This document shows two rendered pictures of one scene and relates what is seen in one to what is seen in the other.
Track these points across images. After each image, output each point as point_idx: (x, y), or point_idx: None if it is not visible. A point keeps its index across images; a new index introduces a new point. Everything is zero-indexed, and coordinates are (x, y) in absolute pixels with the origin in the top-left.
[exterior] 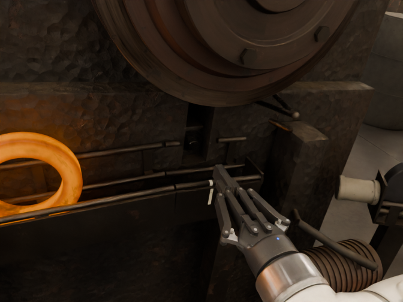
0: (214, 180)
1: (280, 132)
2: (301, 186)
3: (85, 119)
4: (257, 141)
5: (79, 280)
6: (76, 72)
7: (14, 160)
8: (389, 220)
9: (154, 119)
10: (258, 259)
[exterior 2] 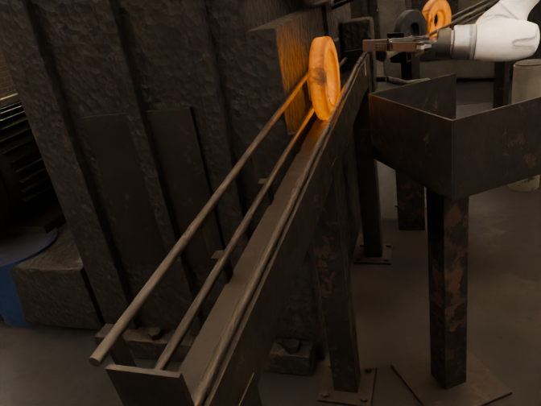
0: (367, 51)
1: (346, 28)
2: (374, 55)
3: (307, 35)
4: (337, 43)
5: None
6: (280, 9)
7: (299, 78)
8: (412, 55)
9: (318, 31)
10: (446, 38)
